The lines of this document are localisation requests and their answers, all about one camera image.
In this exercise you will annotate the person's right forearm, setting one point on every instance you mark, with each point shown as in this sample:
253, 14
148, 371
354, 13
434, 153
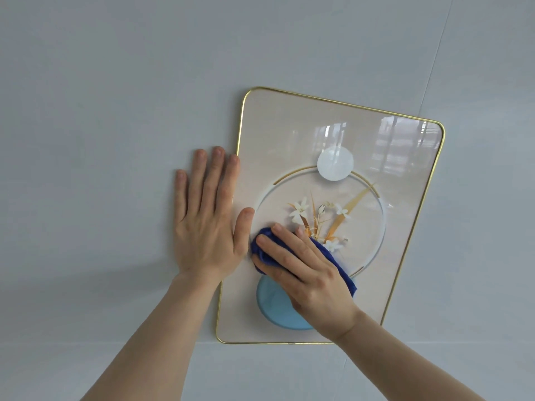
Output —
401, 363

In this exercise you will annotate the person's left forearm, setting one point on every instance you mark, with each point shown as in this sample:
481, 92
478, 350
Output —
154, 346

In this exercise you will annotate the person's left hand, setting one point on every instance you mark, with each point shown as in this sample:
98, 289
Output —
205, 238

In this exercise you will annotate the gold-framed floral wall picture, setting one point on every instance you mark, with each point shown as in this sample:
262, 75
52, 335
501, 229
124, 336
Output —
284, 129

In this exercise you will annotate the person's right hand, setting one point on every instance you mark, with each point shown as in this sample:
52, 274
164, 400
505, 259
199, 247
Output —
309, 279

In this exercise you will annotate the blue cloth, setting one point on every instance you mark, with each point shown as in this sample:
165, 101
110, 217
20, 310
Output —
334, 263

